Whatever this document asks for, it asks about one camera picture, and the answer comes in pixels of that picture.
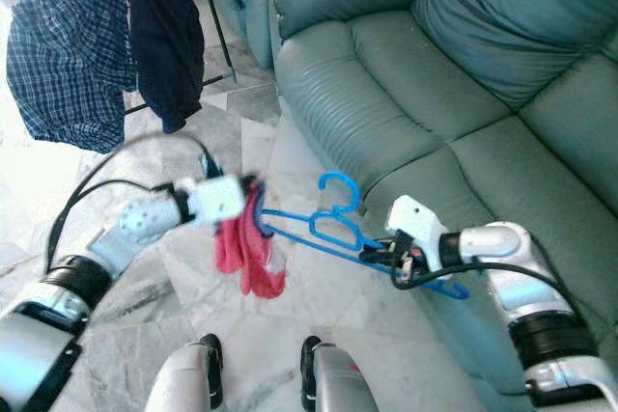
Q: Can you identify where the blue plastic clothes hanger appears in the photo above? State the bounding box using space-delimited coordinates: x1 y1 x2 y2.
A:
256 171 469 300

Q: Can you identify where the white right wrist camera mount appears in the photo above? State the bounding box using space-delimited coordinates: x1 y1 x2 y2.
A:
386 196 445 273

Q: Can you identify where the silver left robot leg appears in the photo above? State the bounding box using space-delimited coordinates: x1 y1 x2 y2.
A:
145 333 225 412

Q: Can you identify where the blue plaid shirt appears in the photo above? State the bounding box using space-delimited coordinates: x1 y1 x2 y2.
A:
6 0 138 154

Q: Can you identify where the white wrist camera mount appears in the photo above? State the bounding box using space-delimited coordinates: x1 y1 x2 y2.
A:
188 176 247 230
386 196 445 273

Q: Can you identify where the black metal clothes rack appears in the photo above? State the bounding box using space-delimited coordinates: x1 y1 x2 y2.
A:
0 0 238 116

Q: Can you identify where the dark navy garment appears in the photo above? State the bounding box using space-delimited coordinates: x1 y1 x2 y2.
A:
121 0 207 135

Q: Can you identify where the silver right robot leg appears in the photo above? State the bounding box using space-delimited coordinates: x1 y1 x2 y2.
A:
299 335 387 412

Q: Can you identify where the red cloth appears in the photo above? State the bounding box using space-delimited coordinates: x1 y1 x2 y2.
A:
214 217 288 299

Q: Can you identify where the green leather sofa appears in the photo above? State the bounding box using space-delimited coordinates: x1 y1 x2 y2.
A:
270 0 618 412

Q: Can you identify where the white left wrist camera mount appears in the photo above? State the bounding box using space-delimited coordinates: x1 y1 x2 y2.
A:
188 176 247 230

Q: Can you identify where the silver robot leg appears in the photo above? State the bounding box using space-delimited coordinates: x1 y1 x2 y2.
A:
299 335 387 412
145 333 225 412

